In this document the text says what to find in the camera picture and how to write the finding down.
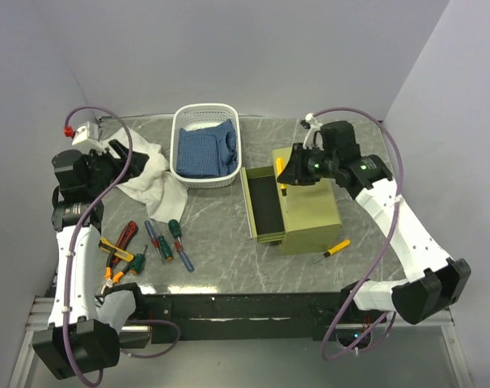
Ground blue checkered cloth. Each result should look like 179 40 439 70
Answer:
175 120 238 179

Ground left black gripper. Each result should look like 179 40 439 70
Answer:
82 139 148 195

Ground olive green metal drawer box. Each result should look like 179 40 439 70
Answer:
271 146 344 256

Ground white cloth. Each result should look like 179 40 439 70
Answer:
116 129 188 222

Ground white plastic perforated basket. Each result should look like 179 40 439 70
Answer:
169 103 242 189

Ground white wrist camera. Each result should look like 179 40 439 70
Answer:
63 121 101 149
300 113 323 150

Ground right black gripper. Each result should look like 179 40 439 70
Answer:
277 143 337 186

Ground blue red handled screwdriver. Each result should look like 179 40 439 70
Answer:
174 239 195 272

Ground orange handled pliers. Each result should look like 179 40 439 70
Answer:
100 262 133 296

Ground aluminium frame rail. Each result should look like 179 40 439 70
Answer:
24 294 456 332

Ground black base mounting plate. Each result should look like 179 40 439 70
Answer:
119 293 388 351

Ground yellow short screwdriver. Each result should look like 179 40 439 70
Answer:
276 158 287 203

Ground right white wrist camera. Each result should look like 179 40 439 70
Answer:
300 113 323 150

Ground stubby green screwdriver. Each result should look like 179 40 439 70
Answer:
130 245 148 275

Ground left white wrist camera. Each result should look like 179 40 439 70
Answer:
63 121 101 149

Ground yellow precision screwdriver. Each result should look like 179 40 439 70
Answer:
313 239 351 264

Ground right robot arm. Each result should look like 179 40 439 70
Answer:
277 116 471 325

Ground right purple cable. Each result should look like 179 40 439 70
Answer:
320 106 403 361

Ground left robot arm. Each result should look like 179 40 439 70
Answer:
33 140 149 380

